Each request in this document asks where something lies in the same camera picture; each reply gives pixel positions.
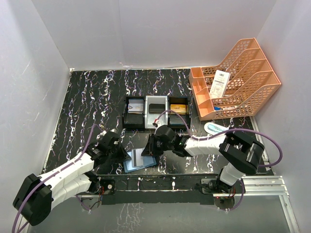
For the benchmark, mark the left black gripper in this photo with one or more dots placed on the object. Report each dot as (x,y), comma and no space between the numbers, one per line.
(119,150)

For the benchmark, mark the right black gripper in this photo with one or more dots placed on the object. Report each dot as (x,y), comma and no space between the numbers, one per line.
(153,146)

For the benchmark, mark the blue leather card holder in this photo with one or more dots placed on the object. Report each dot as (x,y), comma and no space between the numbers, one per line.
(144,162)

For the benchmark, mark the three-compartment black white tray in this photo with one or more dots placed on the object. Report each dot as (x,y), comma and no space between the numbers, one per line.
(146,120)

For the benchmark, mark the packaged nail clipper blister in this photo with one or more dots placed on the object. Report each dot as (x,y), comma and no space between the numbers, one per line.
(213,128)

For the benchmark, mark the orange mesh file organizer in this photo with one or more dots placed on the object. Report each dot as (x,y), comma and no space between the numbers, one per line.
(251,83)

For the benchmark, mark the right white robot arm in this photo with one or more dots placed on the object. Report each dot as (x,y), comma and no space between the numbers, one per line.
(242,152)

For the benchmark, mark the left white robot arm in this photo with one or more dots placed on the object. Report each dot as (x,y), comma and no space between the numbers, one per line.
(38,195)

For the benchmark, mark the black credit card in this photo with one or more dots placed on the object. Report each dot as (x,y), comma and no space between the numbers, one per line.
(155,108)

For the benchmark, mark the gold credit card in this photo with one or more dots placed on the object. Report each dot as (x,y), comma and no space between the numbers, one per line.
(181,109)

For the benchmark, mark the white paper receipt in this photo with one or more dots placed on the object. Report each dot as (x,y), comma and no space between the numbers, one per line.
(219,84)

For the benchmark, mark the aluminium frame rail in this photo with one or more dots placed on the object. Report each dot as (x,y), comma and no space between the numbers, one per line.
(175,203)

